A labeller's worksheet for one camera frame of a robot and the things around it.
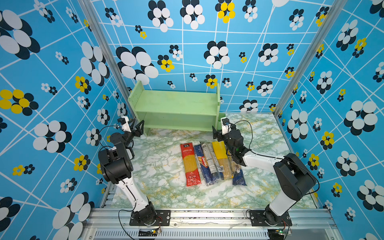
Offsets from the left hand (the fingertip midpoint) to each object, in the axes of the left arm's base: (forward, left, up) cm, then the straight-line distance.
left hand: (140, 120), depth 90 cm
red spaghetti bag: (-26, -32, -17) cm, 45 cm away
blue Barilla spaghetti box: (-30, -43, -16) cm, 54 cm away
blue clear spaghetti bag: (-29, -58, -16) cm, 67 cm away
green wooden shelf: (0, -29, +9) cm, 30 cm away
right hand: (-3, -50, 0) cm, 50 cm away
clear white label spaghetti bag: (-26, -46, -14) cm, 54 cm away
